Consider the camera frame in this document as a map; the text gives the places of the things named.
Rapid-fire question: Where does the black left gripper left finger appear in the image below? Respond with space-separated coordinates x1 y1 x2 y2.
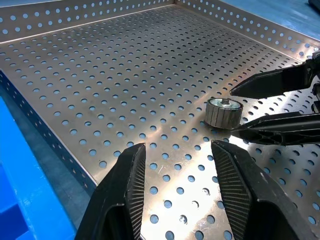
76 142 147 240

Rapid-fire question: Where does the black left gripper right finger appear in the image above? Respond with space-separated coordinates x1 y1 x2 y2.
211 139 318 240

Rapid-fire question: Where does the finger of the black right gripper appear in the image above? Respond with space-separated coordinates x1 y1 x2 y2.
229 111 320 146
229 63 313 97

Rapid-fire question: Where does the ribbed metal roller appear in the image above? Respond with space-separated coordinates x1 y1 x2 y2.
204 97 243 131

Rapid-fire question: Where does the blue compartment tray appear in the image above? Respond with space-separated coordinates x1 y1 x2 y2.
0 68 77 240

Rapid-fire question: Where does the perforated steel tray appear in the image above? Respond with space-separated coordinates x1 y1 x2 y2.
0 0 320 240

